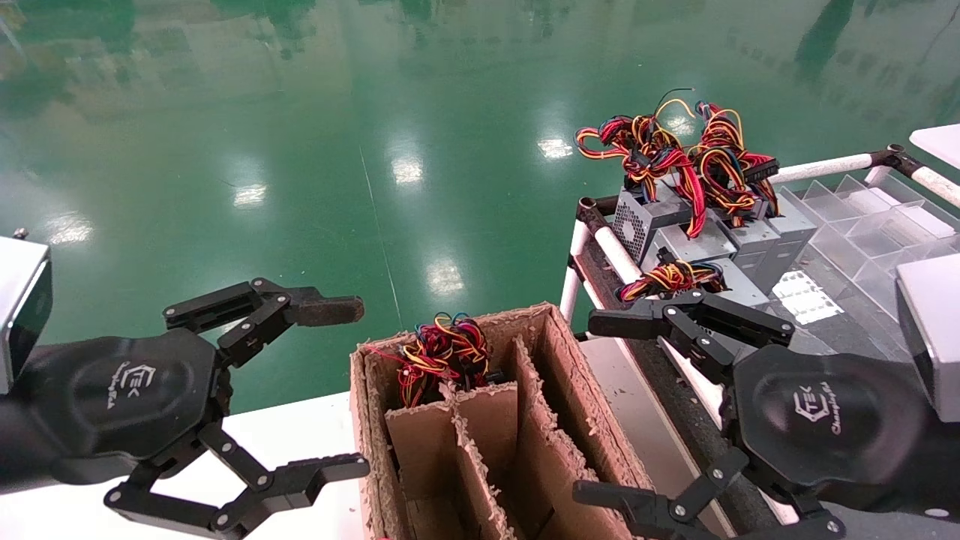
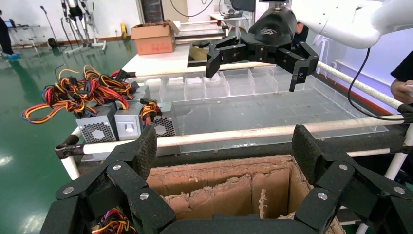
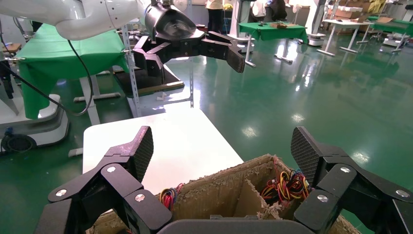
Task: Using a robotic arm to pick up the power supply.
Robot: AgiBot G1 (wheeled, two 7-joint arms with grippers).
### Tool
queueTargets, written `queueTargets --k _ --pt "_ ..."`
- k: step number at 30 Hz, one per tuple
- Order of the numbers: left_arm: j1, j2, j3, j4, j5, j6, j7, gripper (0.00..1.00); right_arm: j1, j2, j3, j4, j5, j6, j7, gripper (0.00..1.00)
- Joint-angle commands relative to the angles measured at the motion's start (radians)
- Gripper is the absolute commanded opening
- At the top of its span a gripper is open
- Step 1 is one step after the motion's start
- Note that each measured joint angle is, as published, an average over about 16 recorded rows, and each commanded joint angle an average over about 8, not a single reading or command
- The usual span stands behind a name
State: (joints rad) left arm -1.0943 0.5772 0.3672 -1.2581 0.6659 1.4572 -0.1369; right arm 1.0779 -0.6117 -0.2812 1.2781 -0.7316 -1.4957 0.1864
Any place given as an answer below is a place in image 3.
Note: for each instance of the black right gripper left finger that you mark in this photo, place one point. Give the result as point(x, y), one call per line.
point(96, 193)

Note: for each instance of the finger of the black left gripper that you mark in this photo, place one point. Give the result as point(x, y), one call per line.
point(226, 50)
point(148, 59)

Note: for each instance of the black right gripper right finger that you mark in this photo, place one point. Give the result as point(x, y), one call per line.
point(355, 200)

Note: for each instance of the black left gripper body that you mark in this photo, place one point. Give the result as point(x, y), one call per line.
point(171, 25)

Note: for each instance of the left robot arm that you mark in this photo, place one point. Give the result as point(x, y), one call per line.
point(80, 16)

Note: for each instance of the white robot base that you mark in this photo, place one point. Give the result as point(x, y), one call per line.
point(48, 122)
point(397, 40)

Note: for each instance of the black tray with wooden edge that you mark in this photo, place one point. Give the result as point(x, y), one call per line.
point(142, 82)

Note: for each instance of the person in yellow shirt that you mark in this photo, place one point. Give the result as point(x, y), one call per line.
point(214, 16)

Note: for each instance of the white robot column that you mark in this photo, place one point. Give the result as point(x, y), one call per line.
point(245, 19)
point(316, 22)

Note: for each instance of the green covered table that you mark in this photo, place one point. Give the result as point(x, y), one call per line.
point(274, 32)
point(393, 25)

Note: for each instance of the brown item on table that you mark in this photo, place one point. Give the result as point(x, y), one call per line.
point(279, 25)

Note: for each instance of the person in black clothes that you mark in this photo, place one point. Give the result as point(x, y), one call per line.
point(276, 9)

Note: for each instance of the green tablecloth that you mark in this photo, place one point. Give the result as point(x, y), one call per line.
point(64, 55)

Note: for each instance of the brown cardboard divider box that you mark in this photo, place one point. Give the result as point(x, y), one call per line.
point(219, 193)

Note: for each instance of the white table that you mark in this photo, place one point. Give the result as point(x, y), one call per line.
point(347, 23)

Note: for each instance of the stacked cardboard boxes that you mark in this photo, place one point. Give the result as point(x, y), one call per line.
point(350, 11)

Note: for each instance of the perforated metal shelf frame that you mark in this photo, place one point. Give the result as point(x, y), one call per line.
point(133, 80)

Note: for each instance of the white table frame legs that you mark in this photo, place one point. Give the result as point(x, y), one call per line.
point(90, 97)

